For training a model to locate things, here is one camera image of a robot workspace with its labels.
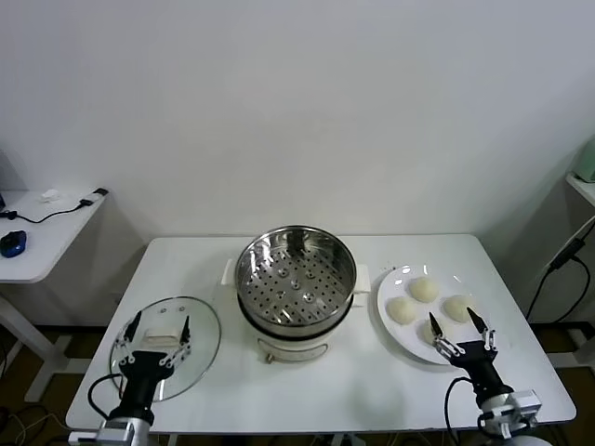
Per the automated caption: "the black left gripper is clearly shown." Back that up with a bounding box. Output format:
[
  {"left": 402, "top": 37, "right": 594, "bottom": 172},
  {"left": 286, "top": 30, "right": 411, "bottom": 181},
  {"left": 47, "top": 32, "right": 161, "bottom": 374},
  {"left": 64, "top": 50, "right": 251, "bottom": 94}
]
[{"left": 109, "top": 310, "right": 193, "bottom": 422}]

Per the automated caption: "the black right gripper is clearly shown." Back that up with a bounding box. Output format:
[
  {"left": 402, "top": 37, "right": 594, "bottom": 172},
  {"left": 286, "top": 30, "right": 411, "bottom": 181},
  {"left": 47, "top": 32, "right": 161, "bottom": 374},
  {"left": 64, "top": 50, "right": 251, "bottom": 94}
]
[{"left": 428, "top": 306, "right": 512, "bottom": 403}]

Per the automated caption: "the white steamed baozi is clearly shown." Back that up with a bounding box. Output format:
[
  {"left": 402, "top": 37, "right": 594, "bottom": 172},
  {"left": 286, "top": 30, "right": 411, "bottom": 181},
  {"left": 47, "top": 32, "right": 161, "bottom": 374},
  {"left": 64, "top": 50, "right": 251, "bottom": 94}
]
[
  {"left": 420, "top": 314, "right": 456, "bottom": 348},
  {"left": 387, "top": 296, "right": 418, "bottom": 325},
  {"left": 441, "top": 294, "right": 480, "bottom": 323},
  {"left": 408, "top": 277, "right": 442, "bottom": 303}
]

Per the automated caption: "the glass lid with beige handle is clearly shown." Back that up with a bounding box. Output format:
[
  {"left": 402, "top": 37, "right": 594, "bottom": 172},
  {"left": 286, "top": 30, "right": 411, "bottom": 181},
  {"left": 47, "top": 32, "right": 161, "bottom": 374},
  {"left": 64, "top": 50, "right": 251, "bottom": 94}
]
[{"left": 109, "top": 295, "right": 222, "bottom": 403}]

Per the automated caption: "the perforated steel steamer basket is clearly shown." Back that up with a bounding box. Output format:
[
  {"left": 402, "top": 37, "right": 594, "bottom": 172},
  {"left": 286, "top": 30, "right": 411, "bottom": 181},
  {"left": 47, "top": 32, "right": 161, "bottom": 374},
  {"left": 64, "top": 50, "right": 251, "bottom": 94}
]
[{"left": 233, "top": 225, "right": 359, "bottom": 326}]

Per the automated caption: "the round white plate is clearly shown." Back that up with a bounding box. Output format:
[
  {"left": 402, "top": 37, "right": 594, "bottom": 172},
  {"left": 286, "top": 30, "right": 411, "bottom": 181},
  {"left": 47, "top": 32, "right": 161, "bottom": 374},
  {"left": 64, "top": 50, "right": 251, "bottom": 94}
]
[{"left": 375, "top": 263, "right": 492, "bottom": 366}]

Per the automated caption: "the white electric cooker base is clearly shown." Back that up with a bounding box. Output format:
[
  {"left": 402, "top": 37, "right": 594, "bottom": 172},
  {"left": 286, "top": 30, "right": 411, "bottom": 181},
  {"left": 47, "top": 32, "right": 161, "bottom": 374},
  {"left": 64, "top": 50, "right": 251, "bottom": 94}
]
[{"left": 221, "top": 258, "right": 372, "bottom": 364}]

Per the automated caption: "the white side table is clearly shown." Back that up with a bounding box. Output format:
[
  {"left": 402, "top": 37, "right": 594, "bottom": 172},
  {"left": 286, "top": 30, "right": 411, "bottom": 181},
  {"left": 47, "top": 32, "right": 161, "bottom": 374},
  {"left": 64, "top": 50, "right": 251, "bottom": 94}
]
[{"left": 0, "top": 188, "right": 112, "bottom": 403}]

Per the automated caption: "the blue computer mouse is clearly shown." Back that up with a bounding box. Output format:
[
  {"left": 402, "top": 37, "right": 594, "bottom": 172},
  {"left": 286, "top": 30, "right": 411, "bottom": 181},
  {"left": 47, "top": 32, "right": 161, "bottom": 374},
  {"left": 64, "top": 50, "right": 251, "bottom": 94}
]
[{"left": 0, "top": 230, "right": 28, "bottom": 258}]

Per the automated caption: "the pale green box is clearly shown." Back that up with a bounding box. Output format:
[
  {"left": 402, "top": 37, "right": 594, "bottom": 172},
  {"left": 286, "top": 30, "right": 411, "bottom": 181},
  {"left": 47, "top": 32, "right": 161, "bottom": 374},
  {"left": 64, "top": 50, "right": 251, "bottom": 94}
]
[{"left": 574, "top": 138, "right": 595, "bottom": 182}]

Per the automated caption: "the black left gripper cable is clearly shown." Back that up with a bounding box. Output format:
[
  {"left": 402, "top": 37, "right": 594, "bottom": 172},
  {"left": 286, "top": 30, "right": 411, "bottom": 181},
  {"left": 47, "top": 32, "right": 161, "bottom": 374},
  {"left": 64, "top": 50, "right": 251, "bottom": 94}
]
[{"left": 87, "top": 374, "right": 126, "bottom": 428}]

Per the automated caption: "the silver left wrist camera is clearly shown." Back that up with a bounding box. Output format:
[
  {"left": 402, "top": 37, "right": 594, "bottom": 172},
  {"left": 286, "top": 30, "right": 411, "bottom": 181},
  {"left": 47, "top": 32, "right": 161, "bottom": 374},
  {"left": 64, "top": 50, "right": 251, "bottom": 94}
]
[{"left": 68, "top": 423, "right": 134, "bottom": 446}]

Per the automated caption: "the black power cable with adapter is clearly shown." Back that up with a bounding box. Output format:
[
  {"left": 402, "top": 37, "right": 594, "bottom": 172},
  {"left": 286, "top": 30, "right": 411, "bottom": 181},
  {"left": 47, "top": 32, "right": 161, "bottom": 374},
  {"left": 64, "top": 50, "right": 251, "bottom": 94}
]
[{"left": 527, "top": 235, "right": 591, "bottom": 322}]

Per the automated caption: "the black usb cable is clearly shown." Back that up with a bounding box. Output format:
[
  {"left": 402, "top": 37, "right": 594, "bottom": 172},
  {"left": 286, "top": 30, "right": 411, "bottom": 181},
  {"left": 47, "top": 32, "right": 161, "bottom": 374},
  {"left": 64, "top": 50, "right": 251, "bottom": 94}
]
[{"left": 0, "top": 187, "right": 110, "bottom": 225}]

